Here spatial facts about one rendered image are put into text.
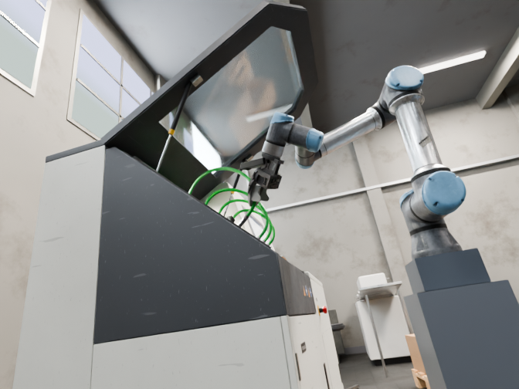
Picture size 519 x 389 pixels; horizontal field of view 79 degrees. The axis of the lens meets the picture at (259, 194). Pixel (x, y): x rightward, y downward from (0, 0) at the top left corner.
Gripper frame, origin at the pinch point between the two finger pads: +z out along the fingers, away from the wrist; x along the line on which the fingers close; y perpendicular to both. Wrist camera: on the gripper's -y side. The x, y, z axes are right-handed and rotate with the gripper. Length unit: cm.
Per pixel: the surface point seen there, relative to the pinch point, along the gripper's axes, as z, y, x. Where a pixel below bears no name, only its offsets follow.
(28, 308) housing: 46, -26, -62
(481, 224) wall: 57, 46, 685
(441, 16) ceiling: -254, -126, 490
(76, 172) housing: 7, -47, -45
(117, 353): 40, 9, -50
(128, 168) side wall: -1.9, -28.6, -36.3
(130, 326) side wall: 33, 8, -47
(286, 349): 17, 46, -29
